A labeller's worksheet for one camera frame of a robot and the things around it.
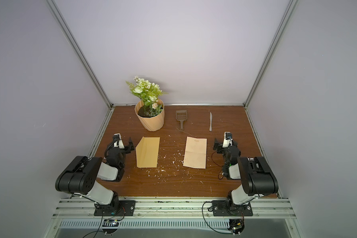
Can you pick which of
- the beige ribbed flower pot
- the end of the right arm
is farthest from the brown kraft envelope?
the end of the right arm

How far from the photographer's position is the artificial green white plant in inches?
35.0

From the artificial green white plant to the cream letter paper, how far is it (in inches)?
11.7

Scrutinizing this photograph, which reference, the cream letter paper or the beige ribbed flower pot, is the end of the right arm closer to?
the cream letter paper

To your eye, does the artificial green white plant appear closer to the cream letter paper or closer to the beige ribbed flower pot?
the beige ribbed flower pot

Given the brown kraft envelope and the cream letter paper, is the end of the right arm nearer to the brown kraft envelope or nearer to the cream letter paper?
the cream letter paper

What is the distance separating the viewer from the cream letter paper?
35.3 inches

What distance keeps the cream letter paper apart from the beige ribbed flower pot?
0.23 m

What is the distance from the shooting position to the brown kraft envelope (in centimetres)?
90

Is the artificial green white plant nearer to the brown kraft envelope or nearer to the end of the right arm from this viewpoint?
the brown kraft envelope

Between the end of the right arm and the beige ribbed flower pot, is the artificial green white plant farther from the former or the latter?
the end of the right arm

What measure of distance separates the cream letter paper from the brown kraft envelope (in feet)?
0.63

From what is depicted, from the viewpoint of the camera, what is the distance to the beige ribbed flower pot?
3.07 feet

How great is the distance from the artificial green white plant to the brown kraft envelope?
0.59ft

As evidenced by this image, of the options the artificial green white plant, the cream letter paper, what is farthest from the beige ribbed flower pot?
the cream letter paper
